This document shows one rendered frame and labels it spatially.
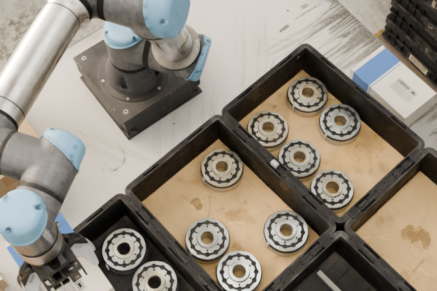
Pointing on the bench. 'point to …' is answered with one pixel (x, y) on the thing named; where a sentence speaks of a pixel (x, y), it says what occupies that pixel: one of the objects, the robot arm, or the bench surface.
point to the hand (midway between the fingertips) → (60, 268)
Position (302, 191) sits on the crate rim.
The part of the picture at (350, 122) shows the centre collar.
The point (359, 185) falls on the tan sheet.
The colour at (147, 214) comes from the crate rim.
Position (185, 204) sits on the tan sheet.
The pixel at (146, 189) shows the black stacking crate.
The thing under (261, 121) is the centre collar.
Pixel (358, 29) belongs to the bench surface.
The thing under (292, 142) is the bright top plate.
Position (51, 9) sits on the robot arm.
